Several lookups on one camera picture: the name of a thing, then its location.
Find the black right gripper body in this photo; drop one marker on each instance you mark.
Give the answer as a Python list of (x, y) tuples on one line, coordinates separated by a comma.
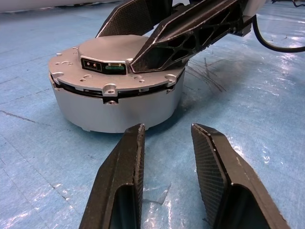
[(181, 7)]

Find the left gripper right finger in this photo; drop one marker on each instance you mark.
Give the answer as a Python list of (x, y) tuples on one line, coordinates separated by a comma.
[(226, 171)]

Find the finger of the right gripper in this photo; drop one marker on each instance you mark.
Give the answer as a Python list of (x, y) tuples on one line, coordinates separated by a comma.
[(133, 19), (171, 31)]

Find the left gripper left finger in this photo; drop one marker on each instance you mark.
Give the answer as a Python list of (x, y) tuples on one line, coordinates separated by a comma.
[(112, 179)]

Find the silver hinged motor lid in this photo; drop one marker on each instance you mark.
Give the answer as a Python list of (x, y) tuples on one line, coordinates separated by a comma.
[(107, 47)]

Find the copper wound motor stator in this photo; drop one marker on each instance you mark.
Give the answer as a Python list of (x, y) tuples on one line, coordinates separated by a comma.
[(107, 114)]

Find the blue plastic table cover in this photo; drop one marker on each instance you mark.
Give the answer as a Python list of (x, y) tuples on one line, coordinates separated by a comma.
[(35, 143)]

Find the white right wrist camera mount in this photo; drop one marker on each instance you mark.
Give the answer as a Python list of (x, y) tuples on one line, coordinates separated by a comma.
[(253, 7)]

